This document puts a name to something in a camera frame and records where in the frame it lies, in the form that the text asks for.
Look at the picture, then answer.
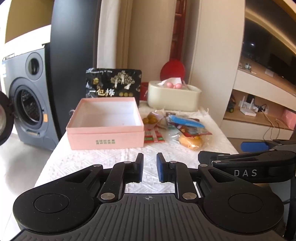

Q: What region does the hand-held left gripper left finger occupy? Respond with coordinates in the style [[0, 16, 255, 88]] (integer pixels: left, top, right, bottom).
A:
[[63, 152, 144, 202]]

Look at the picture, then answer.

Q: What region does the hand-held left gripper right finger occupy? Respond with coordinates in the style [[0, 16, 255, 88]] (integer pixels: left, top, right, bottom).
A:
[[156, 152, 234, 201]]

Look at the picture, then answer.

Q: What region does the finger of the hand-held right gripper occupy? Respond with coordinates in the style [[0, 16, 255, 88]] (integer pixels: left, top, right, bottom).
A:
[[198, 150, 296, 166], [240, 138, 296, 152]]

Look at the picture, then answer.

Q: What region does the yellow cake packet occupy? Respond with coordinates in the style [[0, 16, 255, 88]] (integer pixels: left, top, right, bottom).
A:
[[168, 130, 210, 151]]

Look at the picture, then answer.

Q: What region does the red orange printed packet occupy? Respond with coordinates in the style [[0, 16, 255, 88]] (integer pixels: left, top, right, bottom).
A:
[[174, 124, 212, 138]]

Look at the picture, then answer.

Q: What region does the pink cardboard box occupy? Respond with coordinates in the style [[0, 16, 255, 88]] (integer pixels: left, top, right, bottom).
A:
[[66, 97, 145, 151]]

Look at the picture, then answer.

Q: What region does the green plum packet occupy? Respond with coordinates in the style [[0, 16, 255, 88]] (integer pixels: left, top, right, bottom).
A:
[[142, 111, 163, 130]]

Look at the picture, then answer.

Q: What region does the blue white snack packet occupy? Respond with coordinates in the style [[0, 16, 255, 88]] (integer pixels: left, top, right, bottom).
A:
[[168, 115, 205, 128]]

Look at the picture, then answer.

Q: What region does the white router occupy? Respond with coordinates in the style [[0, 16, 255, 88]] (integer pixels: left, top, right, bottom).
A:
[[239, 96, 257, 116]]

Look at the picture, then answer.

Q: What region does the white power strip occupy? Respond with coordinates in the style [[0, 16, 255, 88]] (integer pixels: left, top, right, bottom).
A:
[[254, 104, 270, 113]]

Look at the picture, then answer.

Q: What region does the pink box on shelf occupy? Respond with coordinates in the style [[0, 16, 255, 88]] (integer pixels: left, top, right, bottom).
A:
[[282, 109, 296, 129]]

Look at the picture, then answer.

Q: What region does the white textured tablecloth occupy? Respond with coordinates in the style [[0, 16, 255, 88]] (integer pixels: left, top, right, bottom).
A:
[[35, 100, 240, 194]]

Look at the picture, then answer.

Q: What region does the cream tissue box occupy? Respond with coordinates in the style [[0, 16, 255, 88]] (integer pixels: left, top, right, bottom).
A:
[[147, 80, 202, 112]]

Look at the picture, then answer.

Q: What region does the red cup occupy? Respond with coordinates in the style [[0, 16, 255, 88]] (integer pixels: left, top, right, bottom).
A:
[[140, 82, 149, 101]]

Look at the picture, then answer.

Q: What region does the pink ball ornament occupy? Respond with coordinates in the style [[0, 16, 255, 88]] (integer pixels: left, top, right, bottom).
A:
[[165, 82, 183, 90]]

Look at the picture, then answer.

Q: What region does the white tissue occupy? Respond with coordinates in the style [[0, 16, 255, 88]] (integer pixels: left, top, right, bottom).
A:
[[159, 77, 182, 85]]

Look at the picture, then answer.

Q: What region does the black gold printed snack bag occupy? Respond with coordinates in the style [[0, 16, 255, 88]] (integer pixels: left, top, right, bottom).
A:
[[84, 68, 143, 107]]

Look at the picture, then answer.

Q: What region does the dark television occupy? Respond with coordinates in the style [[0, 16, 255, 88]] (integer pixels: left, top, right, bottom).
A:
[[240, 17, 296, 83]]

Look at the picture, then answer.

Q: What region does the red round chair back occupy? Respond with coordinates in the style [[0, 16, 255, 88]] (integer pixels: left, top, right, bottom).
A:
[[160, 59, 186, 81]]

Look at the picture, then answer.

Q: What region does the beige curtain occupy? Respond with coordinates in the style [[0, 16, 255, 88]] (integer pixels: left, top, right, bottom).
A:
[[97, 0, 134, 69]]

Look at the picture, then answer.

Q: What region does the round washing machine door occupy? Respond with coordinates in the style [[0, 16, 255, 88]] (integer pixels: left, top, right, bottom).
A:
[[0, 91, 16, 146]]

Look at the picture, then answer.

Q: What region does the grey washing machine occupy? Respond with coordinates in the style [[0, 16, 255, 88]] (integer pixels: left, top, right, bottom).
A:
[[0, 47, 60, 151]]

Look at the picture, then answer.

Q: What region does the wooden wall shelf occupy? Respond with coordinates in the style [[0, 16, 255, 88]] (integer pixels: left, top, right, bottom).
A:
[[223, 0, 296, 139]]

